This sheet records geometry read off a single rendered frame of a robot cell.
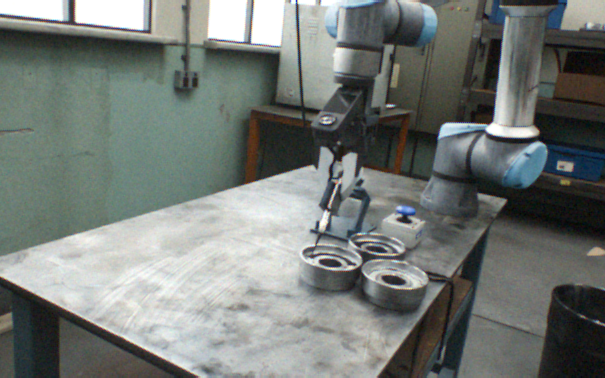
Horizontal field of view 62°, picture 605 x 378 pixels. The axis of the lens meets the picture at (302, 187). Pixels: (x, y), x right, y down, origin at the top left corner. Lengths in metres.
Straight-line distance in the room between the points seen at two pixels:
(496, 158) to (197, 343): 0.83
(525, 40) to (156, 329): 0.93
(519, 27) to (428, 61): 3.54
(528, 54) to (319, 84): 2.12
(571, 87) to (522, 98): 3.02
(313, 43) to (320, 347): 2.68
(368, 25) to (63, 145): 1.76
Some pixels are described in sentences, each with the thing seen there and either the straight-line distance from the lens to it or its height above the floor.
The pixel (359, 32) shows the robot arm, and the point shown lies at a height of 1.20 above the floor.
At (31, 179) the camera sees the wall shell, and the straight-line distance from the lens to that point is 2.33.
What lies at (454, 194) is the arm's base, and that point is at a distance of 1.34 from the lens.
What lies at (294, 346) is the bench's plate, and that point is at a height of 0.80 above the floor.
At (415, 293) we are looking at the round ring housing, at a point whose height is 0.83.
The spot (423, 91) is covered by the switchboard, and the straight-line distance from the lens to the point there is 4.74.
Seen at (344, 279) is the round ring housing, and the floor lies 0.82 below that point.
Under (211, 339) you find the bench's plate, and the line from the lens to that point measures 0.68.
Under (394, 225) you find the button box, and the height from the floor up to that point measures 0.84.
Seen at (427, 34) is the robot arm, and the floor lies 1.21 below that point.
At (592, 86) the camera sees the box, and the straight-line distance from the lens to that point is 4.25.
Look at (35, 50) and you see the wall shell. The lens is 2.27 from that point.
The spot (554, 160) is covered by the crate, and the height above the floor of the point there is 0.56.
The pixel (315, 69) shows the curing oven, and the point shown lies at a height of 1.05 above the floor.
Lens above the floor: 1.17
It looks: 15 degrees down
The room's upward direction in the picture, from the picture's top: 7 degrees clockwise
